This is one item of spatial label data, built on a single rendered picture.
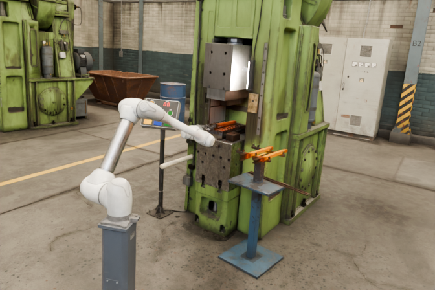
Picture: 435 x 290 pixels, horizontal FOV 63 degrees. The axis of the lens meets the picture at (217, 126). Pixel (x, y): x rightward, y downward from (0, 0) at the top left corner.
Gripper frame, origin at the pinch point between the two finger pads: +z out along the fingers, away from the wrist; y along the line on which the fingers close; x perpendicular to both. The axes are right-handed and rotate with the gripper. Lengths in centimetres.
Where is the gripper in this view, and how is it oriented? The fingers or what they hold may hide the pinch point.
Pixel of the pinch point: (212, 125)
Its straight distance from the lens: 322.1
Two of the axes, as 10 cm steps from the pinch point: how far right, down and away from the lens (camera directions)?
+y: 8.2, 1.8, -5.4
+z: 5.7, -1.5, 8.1
